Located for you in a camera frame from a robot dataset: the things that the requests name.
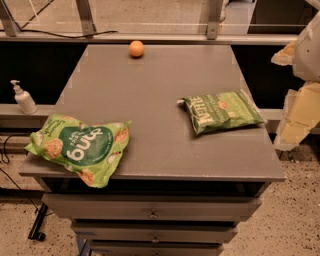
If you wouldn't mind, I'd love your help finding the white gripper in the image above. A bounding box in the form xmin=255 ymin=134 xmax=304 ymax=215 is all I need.
xmin=271 ymin=12 xmax=320 ymax=151

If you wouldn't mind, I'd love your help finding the green jalapeno kettle chip bag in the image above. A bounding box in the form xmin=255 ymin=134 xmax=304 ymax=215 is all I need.
xmin=178 ymin=89 xmax=265 ymax=135

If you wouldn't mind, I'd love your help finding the light green snack bag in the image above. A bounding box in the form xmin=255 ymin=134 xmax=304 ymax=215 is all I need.
xmin=25 ymin=114 xmax=131 ymax=188

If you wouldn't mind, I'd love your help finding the grey drawer cabinet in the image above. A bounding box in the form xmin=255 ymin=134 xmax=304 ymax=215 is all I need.
xmin=21 ymin=45 xmax=284 ymax=256

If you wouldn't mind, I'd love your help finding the orange fruit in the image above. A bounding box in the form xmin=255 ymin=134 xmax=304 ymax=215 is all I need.
xmin=129 ymin=41 xmax=144 ymax=57

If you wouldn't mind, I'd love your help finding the metal window strut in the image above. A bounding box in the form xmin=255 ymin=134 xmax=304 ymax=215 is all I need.
xmin=75 ymin=0 xmax=96 ymax=37

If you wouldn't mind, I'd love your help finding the white pump lotion bottle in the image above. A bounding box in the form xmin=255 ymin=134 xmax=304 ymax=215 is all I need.
xmin=10 ymin=80 xmax=37 ymax=115

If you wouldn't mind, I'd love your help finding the black metal stand foot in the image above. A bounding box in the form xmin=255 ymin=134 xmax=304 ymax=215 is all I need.
xmin=28 ymin=204 xmax=48 ymax=242

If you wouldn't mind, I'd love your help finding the metal window bracket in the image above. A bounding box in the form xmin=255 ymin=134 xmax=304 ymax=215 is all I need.
xmin=198 ymin=0 xmax=224 ymax=40

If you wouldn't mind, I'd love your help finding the black cable on ledge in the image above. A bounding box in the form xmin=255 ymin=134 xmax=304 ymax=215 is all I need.
xmin=0 ymin=29 xmax=119 ymax=39

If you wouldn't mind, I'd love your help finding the black floor cable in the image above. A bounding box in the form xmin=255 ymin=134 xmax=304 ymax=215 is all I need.
xmin=0 ymin=133 xmax=41 ymax=214

